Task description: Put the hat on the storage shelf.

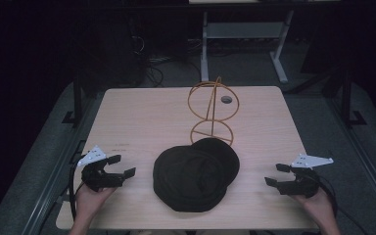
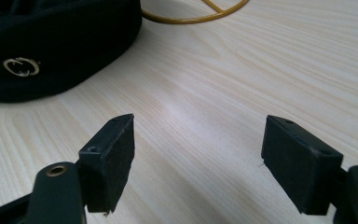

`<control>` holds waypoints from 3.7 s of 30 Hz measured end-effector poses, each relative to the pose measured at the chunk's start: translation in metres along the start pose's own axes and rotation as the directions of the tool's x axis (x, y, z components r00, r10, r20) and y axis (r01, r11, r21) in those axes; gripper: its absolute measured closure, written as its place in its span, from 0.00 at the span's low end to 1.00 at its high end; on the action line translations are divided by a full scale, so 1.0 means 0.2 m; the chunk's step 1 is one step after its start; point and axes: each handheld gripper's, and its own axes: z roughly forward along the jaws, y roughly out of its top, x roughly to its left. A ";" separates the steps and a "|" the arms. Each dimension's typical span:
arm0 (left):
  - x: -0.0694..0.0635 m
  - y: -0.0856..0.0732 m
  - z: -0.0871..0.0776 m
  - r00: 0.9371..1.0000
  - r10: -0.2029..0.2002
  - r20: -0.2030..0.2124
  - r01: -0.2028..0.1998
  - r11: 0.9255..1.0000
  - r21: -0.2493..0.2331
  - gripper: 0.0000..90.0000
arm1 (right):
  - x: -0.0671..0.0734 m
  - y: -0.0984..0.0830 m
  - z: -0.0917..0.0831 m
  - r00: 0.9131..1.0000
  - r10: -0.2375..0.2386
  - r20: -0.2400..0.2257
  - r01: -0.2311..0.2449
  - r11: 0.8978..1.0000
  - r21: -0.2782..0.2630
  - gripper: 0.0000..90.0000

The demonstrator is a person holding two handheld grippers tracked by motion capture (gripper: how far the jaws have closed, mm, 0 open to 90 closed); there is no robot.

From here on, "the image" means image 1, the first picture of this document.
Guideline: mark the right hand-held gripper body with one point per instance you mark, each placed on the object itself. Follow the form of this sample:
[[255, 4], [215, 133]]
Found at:
[[302, 186]]

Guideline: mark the black hat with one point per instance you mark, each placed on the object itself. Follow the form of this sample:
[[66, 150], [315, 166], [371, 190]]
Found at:
[[192, 178]]

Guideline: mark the white metal frame stand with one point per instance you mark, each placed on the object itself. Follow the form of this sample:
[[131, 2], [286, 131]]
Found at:
[[241, 31]]

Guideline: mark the person's right hand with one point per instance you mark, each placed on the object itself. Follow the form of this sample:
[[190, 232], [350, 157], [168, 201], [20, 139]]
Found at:
[[318, 209]]

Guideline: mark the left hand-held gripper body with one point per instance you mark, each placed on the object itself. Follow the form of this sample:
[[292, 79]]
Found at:
[[98, 178]]

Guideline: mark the black metal stand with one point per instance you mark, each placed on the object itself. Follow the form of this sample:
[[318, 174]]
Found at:
[[347, 98], [77, 98]]

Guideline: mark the grey round table grommet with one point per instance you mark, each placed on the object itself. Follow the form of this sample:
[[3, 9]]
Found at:
[[226, 99]]

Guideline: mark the person's left hand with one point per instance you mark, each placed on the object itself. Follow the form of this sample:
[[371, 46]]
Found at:
[[91, 204]]

